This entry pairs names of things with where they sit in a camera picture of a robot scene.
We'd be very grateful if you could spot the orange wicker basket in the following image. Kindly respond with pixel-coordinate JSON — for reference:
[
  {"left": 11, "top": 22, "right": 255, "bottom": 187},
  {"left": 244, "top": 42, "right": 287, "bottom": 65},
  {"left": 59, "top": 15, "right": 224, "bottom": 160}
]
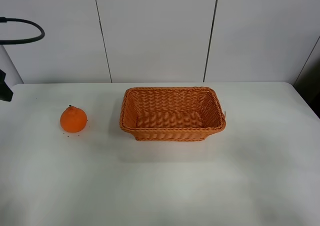
[{"left": 119, "top": 87, "right": 227, "bottom": 142}]

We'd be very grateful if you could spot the orange with stem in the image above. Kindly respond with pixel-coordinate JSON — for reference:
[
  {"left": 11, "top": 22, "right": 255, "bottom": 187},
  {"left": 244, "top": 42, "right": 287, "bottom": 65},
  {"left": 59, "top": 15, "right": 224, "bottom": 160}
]
[{"left": 59, "top": 105, "right": 88, "bottom": 133}]

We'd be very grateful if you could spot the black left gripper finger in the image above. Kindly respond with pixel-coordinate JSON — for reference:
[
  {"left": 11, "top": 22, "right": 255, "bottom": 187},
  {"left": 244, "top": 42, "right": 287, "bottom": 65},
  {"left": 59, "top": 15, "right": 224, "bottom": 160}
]
[{"left": 0, "top": 70, "right": 13, "bottom": 102}]

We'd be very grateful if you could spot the black camera cable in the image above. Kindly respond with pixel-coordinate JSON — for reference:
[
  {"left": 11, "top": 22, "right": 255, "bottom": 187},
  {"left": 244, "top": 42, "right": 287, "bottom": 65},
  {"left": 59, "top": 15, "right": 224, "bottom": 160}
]
[{"left": 0, "top": 17, "right": 45, "bottom": 45}]

